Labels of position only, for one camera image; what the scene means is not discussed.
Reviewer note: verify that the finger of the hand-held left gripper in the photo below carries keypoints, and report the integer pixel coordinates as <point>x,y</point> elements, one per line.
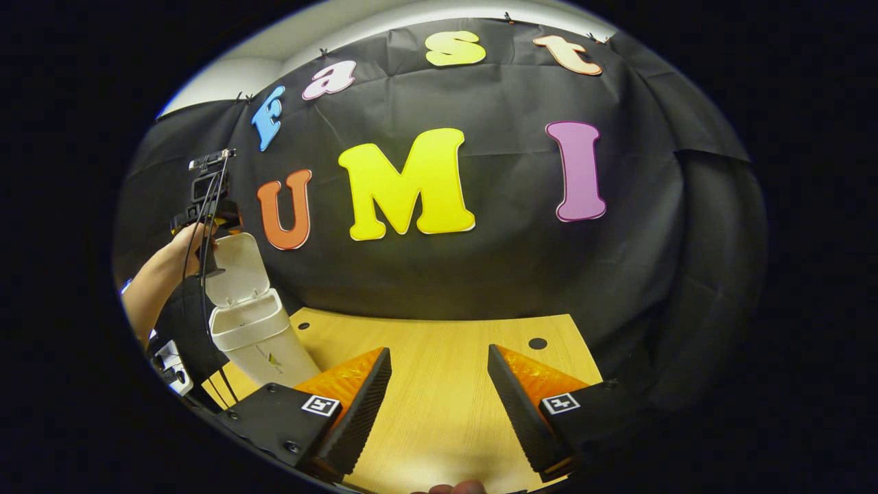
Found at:
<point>229,223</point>

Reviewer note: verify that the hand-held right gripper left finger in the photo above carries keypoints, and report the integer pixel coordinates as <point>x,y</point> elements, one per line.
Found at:
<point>360,418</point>

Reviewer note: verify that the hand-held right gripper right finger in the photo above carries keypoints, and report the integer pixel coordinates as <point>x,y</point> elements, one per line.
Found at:
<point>525,418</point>

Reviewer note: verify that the white desktop garbage bin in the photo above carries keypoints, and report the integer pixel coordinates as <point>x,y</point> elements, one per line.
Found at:
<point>250,329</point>

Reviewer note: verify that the wooden desktop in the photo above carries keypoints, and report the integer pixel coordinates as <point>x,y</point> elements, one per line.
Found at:
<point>439,384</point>

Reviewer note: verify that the black backdrop cloth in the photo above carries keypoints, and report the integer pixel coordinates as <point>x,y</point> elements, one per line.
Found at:
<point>514,261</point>

